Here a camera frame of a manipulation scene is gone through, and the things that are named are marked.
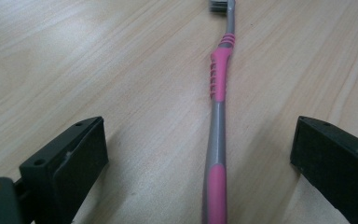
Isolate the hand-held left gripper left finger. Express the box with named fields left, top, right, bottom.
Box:
left=19, top=116, right=110, bottom=224

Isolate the grey and pink toothbrush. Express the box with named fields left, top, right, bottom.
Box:
left=200, top=0, right=237, bottom=224

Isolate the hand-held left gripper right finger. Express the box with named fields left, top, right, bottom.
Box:
left=289, top=115, right=358, bottom=224

